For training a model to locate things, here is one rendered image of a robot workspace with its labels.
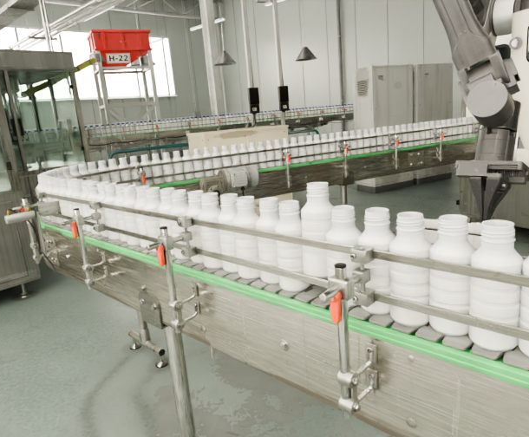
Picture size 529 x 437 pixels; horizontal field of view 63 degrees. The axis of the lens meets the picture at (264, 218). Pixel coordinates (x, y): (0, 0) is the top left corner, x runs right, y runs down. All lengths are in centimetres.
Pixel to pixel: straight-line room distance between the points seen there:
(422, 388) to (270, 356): 31
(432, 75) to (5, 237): 629
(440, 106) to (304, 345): 718
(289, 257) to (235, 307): 19
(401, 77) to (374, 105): 67
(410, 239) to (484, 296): 12
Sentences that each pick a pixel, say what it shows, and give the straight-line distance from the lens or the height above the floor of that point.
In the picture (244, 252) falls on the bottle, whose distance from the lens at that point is 87.
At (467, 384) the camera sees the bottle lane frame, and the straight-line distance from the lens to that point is 66.
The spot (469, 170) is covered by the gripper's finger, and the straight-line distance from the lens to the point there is 80.
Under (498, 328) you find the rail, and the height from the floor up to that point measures 104.
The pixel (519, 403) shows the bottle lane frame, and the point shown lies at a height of 96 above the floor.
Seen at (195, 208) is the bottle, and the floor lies 113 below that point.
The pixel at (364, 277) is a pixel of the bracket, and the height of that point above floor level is 108.
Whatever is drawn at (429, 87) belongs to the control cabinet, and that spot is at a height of 153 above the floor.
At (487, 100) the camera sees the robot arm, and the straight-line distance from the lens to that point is 75.
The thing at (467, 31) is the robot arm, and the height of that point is 143.
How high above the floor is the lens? 132
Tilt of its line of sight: 13 degrees down
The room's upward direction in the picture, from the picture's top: 5 degrees counter-clockwise
